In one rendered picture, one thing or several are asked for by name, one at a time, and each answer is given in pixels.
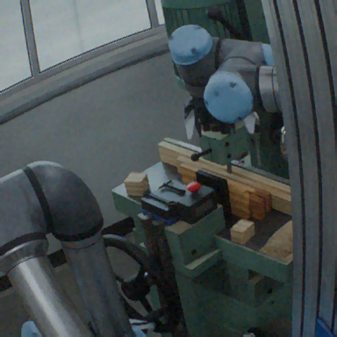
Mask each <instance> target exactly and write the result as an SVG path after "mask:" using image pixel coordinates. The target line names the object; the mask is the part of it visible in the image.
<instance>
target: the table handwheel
mask: <svg viewBox="0 0 337 337"><path fill-rule="evenodd" d="M102 238H103V240H104V244H105V247H116V248H117V249H119V250H121V251H123V252H125V253H127V254H128V255H130V256H131V257H132V258H133V259H134V260H135V261H136V262H137V263H138V264H139V265H140V267H139V273H138V275H137V274H135V275H132V276H130V277H128V278H127V279H125V278H124V277H122V276H120V275H119V274H118V273H116V272H114V271H113V273H114V276H115V278H116V280H117V281H119V282H120V283H121V290H122V291H123V293H124V295H125V296H126V297H127V298H128V299H130V300H132V301H135V302H137V301H140V302H141V303H142V304H143V306H144V307H145V309H146V311H147V313H149V312H152V311H153V308H152V307H151V305H150V304H149V303H148V301H147V299H146V297H145V296H146V295H148V294H149V293H150V290H151V287H152V286H153V285H154V284H155V285H156V286H157V288H158V290H159V291H160V293H161V295H162V297H163V299H164V301H165V304H166V306H167V309H168V321H167V322H166V323H165V324H162V322H161V321H160V319H157V320H156V321H155V322H149V323H151V325H154V326H155V328H154V330H153V332H154V333H170V332H172V331H174V330H175V328H177V326H178V324H179V322H180V316H181V315H180V308H179V304H178V299H177V296H176V294H175V291H174V290H173V288H172V286H171V285H170V283H169V280H168V279H167V278H166V277H165V276H164V271H163V269H162V271H163V272H162V271H161V270H160V269H159V268H158V266H157V265H156V264H155V262H153V261H152V260H151V259H150V257H149V256H148V255H147V254H146V253H145V252H144V251H143V250H141V249H140V248H139V247H138V246H136V245H135V244H134V243H132V242H131V241H129V240H128V239H126V238H123V237H121V236H118V235H114V234H107V235H104V236H102ZM161 266H162V265H161ZM162 268H163V267H162ZM145 272H146V273H145ZM126 312H127V315H128V317H129V318H130V319H137V320H143V321H146V320H145V317H144V316H142V315H141V314H140V313H138V312H137V311H136V310H135V309H133V308H132V307H131V305H130V308H128V310H127V311H126Z"/></svg>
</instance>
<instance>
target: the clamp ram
mask: <svg viewBox="0 0 337 337"><path fill-rule="evenodd" d="M196 178H197V183H199V184H200V185H201V186H205V187H208V188H210V189H213V190H215V193H216V198H217V204H219V205H222V207H223V212H224V214H225V215H226V216H228V214H230V213H231V212H232V209H231V203H230V197H229V191H228V185H227V180H226V179H225V178H223V177H220V176H215V175H214V174H211V173H208V172H205V171H203V170H201V169H199V170H198V171H196Z"/></svg>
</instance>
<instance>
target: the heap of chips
mask: <svg viewBox="0 0 337 337"><path fill-rule="evenodd" d="M292 233H293V230H292V220H290V221H289V222H287V223H286V224H285V225H284V226H282V227H281V228H279V229H278V231H276V232H275V233H274V234H273V235H272V236H271V237H269V239H268V241H267V243H266V245H264V246H263V247H262V248H261V249H260V250H258V251H259V252H261V253H264V254H266V255H271V256H273V257H275V258H277V259H280V260H281V261H285V262H287V261H288V260H290V258H291V257H292V256H293V246H292V244H293V239H292Z"/></svg>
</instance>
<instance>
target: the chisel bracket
mask: <svg viewBox="0 0 337 337"><path fill-rule="evenodd" d="M234 124H235V125H236V134H234V131H233V129H231V134H230V133H226V134H222V133H221V131H220V132H213V131H212V129H211V130H210V131H209V132H204V131H202V138H200V137H199V139H200V145H201V150H202V151H204V150H205V149H207V148H209V147H210V148H211V149H212V152H211V153H209V154H207V155H205V156H203V159H204V160H206V161H209V162H212V163H215V164H218V165H220V166H225V165H226V164H228V163H229V162H231V161H233V160H235V159H236V158H238V157H239V156H241V155H243V154H244V153H246V152H247V151H248V150H249V149H251V148H252V147H254V146H256V143H255V139H251V138H250V134H249V133H248V132H247V129H246V127H245V126H244V123H243V122H242V121H241V122H238V123H234Z"/></svg>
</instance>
